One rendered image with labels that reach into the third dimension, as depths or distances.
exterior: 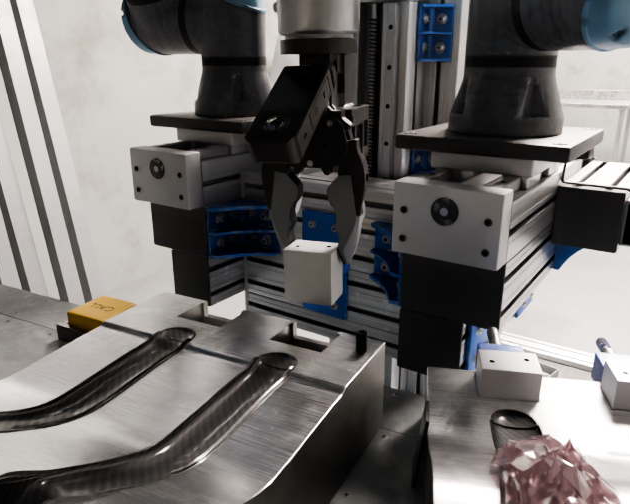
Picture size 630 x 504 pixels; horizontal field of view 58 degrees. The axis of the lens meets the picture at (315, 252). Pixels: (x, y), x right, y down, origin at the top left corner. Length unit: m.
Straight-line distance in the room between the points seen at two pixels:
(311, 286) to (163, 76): 2.76
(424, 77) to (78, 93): 2.15
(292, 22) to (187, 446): 0.35
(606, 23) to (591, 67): 6.69
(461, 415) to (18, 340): 0.55
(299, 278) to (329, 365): 0.11
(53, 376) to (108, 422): 0.09
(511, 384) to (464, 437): 0.08
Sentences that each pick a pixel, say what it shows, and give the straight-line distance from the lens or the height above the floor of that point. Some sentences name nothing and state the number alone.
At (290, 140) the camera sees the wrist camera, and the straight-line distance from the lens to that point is 0.45.
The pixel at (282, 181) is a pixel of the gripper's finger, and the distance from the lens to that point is 0.56.
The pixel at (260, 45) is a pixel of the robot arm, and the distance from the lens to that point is 1.07.
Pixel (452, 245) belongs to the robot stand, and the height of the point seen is 0.93.
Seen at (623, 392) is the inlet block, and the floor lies 0.87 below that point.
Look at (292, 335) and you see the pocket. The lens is 0.57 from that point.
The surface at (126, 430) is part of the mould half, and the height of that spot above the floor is 0.88.
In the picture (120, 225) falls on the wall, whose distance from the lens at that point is 3.14.
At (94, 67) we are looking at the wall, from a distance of 3.01.
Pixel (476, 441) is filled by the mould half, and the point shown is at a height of 0.86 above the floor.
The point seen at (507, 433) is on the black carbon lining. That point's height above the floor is 0.85.
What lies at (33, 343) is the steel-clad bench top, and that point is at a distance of 0.80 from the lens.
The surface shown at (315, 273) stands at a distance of 0.55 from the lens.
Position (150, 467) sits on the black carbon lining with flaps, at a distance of 0.40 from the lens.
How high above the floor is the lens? 1.13
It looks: 18 degrees down
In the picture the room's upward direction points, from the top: straight up
